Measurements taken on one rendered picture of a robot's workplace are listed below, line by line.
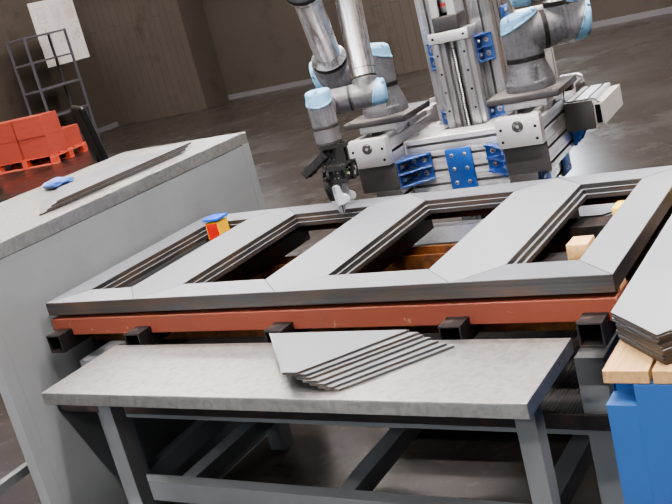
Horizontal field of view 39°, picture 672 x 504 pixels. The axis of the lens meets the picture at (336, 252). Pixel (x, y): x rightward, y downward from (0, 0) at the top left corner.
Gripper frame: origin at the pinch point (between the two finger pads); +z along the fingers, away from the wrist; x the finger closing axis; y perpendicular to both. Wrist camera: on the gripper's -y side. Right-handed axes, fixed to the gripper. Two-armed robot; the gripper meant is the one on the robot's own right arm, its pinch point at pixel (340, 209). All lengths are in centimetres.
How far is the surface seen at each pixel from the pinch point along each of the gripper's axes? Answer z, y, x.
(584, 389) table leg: 25, 85, -61
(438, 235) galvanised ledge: 17.9, 17.3, 23.5
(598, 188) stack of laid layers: 2, 75, 2
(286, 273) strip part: 1, 13, -50
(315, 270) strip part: 1, 21, -49
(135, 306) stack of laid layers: 3, -28, -62
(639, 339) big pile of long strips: 4, 105, -84
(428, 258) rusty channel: 14.5, 28.5, -6.9
